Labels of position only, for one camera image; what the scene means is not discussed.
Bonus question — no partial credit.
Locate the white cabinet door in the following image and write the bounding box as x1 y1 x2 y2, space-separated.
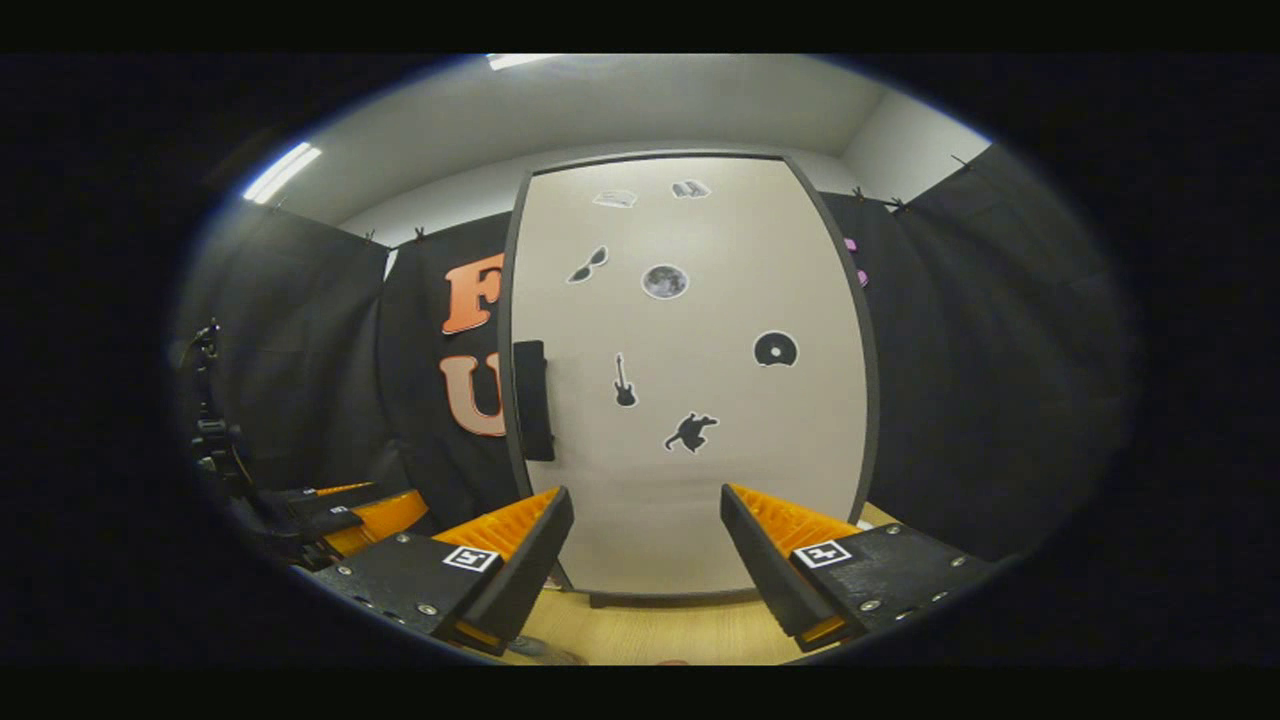
510 157 867 596

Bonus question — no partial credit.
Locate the black backdrop cloth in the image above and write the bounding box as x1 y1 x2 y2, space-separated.
170 145 1136 571

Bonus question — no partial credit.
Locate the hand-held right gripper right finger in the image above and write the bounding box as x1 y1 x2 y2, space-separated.
720 483 1019 651

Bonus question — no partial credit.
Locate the black cabinet door handle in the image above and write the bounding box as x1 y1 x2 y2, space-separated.
512 340 557 463

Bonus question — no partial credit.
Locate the ceiling light tube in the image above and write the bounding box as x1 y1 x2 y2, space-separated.
243 142 324 206

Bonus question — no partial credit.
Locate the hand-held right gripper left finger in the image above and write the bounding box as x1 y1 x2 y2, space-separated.
312 485 576 658

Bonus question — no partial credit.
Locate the grey cabinet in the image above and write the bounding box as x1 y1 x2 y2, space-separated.
497 150 881 609

